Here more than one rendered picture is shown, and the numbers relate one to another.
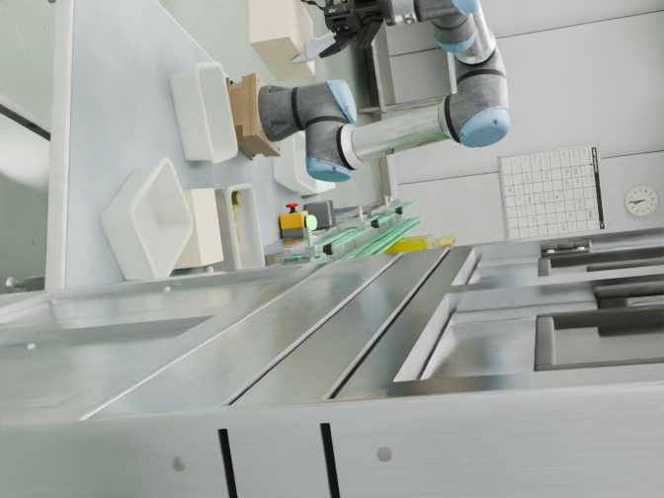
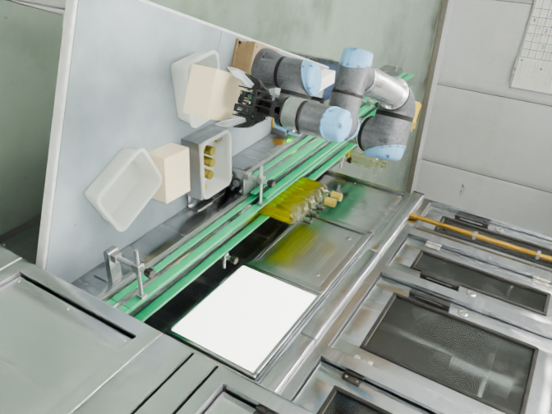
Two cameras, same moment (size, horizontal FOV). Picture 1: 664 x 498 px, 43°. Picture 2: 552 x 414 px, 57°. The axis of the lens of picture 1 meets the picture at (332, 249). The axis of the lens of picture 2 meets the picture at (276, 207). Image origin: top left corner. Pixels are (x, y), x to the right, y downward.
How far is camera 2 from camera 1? 94 cm
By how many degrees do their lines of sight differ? 29
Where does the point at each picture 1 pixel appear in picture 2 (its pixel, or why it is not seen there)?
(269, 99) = (259, 64)
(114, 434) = not seen: outside the picture
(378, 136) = not seen: hidden behind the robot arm
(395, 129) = not seen: hidden behind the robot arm
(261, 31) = (191, 106)
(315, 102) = (288, 77)
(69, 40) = (65, 81)
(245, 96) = (245, 57)
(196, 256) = (163, 197)
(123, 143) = (113, 134)
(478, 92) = (384, 130)
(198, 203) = (169, 165)
